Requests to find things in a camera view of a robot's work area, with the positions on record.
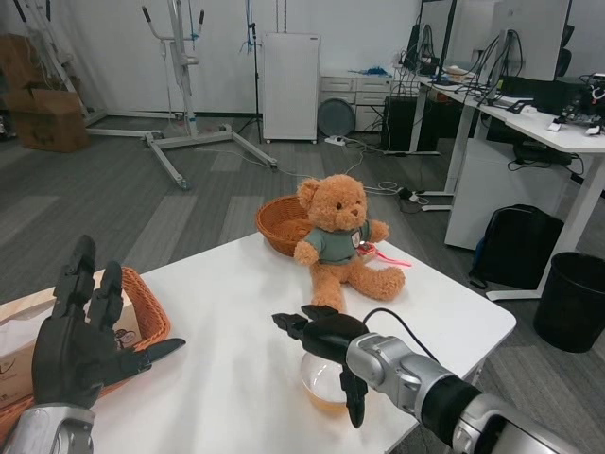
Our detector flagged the white drawer cabinet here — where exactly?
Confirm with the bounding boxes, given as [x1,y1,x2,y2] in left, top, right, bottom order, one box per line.
[319,75,393,133]

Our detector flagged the black tripod stand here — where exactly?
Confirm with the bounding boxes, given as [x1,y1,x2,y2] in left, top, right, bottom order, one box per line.
[235,21,267,146]

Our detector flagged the black mesh trash bin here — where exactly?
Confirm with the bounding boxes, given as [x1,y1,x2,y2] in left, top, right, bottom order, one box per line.
[532,252,605,354]

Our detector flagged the small white-backed monitor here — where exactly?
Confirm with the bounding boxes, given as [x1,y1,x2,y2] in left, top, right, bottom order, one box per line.
[415,0,493,73]

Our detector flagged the blue feather duster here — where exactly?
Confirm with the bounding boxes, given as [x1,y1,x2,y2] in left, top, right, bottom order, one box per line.
[347,64,391,78]

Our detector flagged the black computer tower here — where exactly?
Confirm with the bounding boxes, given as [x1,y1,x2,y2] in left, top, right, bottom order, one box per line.
[381,96,443,152]

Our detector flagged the white patient lift hoist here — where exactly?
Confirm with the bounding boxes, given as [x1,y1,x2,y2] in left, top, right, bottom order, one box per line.
[87,0,280,193]

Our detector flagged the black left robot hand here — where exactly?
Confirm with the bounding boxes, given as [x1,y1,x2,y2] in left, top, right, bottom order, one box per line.
[31,235,187,410]

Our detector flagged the beige printed paper bag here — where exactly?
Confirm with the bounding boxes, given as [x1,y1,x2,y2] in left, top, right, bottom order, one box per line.
[0,271,139,406]

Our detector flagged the clear plastic bowl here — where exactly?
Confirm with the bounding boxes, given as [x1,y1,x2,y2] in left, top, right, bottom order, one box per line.
[300,352,354,417]

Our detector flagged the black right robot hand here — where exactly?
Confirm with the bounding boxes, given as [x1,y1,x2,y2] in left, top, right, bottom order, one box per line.
[271,305,372,429]

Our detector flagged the black office chair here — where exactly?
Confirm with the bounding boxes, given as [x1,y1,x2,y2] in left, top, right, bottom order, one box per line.
[555,23,576,79]

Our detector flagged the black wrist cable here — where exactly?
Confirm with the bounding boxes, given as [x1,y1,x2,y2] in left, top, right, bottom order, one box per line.
[362,307,444,366]

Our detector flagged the brown cardboard boxes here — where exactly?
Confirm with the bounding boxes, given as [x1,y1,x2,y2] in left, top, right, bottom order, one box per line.
[0,32,91,153]

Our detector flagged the black floor power strip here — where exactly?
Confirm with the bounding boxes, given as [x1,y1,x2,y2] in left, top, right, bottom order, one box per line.
[396,186,429,205]

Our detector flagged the grey lift frame with handles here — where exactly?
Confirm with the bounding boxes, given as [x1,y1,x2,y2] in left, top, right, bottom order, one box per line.
[11,0,108,127]

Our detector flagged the brown teddy bear green shirt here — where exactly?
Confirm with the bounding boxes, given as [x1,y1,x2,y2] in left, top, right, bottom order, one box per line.
[293,173,406,313]

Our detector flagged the white office desk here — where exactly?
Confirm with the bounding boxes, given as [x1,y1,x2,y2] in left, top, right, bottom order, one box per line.
[391,70,605,302]

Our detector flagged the rectangular orange wicker basket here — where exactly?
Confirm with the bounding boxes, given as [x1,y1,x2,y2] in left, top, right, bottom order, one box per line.
[0,266,172,413]

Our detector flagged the round orange wicker basket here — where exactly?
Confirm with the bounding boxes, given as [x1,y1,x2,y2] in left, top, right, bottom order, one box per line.
[256,196,313,259]

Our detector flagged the large white-backed monitor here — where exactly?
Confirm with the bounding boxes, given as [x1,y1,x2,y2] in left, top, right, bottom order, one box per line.
[486,0,573,101]

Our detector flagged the white tall cabinet unit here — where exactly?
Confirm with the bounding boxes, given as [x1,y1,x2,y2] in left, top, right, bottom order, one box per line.
[262,31,322,146]

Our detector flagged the black backpack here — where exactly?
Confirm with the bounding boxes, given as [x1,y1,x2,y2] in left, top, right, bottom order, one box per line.
[469,203,566,290]

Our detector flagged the pink lanyard tag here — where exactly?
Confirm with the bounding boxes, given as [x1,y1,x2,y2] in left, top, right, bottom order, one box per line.
[357,241,411,269]

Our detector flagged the round grey tray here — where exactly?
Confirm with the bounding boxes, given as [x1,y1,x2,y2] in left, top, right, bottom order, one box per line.
[317,97,355,138]

